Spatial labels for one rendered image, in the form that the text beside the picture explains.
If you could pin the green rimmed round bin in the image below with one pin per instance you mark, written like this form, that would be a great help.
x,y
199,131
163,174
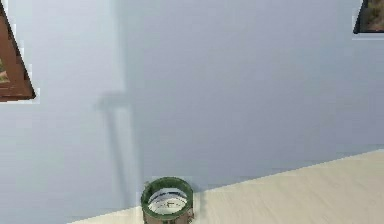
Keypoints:
x,y
166,201

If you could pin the brown framed wall picture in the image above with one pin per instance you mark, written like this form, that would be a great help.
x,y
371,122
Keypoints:
x,y
13,71

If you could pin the black framed wall picture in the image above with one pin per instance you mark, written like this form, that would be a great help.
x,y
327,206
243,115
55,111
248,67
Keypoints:
x,y
371,16

